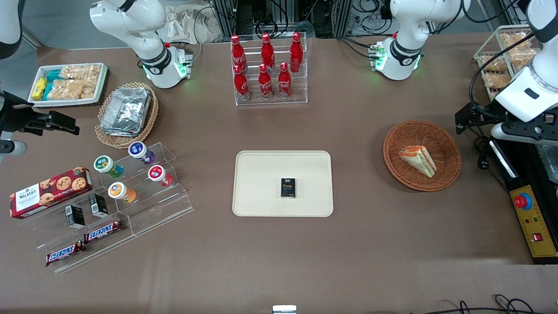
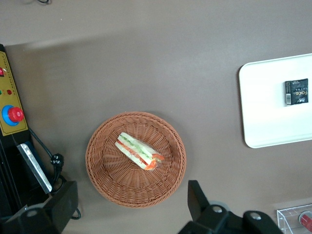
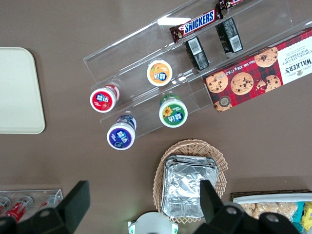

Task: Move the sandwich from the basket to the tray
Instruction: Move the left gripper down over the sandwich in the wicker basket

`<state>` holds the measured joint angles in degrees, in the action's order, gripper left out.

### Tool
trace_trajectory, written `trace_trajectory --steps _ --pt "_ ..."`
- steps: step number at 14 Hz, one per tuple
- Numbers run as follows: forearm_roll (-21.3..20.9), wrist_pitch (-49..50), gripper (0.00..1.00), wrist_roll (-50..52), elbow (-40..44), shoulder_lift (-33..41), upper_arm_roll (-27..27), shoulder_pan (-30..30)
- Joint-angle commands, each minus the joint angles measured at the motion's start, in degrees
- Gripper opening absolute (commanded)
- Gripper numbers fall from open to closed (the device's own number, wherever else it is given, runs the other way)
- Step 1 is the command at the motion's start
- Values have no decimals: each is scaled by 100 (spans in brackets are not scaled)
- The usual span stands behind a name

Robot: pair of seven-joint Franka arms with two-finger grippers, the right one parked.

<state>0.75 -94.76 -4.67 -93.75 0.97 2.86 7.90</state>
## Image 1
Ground purple lid cup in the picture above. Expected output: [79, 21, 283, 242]
[128, 141, 156, 165]

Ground clear acrylic bottle rack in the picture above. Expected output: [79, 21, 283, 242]
[230, 32, 309, 106]

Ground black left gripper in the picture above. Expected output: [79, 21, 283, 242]
[455, 103, 558, 145]

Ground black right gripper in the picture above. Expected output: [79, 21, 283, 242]
[0, 91, 81, 137]

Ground yellow emergency stop control box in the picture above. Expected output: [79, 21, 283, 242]
[509, 185, 558, 259]

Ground black arm base cable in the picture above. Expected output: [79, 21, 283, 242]
[336, 37, 378, 60]

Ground triangular sandwich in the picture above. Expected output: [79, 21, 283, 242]
[398, 146, 437, 178]

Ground Snickers chocolate bar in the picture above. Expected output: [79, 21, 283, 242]
[84, 219, 125, 243]
[45, 240, 87, 266]

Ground light wicker basket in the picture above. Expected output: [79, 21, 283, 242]
[95, 82, 159, 149]

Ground yellow snack bar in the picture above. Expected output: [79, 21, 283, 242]
[32, 78, 48, 101]

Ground bagged bread pack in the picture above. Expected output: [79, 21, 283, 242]
[480, 55, 508, 73]
[510, 48, 540, 67]
[484, 72, 513, 90]
[500, 33, 533, 50]

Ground black cables on table edge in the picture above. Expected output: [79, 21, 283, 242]
[410, 294, 558, 314]

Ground steel pan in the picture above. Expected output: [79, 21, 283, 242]
[536, 144, 558, 184]

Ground green lid cup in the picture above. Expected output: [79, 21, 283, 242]
[94, 155, 124, 179]

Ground black power cable with plug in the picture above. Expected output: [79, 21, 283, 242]
[473, 135, 510, 192]

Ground white rectangular snack tray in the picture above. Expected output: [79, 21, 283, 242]
[27, 63, 109, 108]

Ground red lid cup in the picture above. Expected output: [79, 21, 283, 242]
[148, 165, 174, 187]

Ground aluminium equipment rack with cables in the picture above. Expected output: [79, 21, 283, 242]
[210, 0, 393, 40]

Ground beige cloth bag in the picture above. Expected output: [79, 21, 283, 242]
[163, 5, 224, 44]

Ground silver foil container stack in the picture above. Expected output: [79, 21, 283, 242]
[100, 87, 152, 138]

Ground clear pack of rice snacks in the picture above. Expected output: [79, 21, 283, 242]
[60, 65, 102, 82]
[47, 79, 97, 101]

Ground clear acrylic stepped snack stand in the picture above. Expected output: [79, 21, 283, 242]
[17, 188, 136, 274]

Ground red cola bottle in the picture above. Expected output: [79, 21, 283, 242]
[278, 62, 293, 99]
[258, 64, 273, 100]
[230, 35, 248, 73]
[261, 33, 276, 70]
[289, 32, 304, 73]
[234, 65, 251, 101]

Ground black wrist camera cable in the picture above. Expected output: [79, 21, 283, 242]
[469, 33, 539, 115]

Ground small black carton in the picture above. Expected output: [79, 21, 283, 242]
[65, 205, 86, 229]
[88, 194, 109, 218]

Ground red Walkers cookie box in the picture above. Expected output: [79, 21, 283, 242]
[10, 167, 93, 219]

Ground brown wicker basket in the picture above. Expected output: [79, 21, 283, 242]
[383, 120, 463, 192]

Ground cream plastic tray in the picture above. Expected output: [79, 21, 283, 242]
[232, 150, 334, 218]

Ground black appliance housing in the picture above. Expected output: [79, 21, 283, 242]
[489, 137, 558, 265]

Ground white wire rack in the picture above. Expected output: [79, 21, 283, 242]
[473, 25, 544, 102]

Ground orange lid cup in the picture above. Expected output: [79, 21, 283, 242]
[108, 182, 137, 204]

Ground clear acrylic stepped cup stand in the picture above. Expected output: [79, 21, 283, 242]
[98, 142, 195, 238]

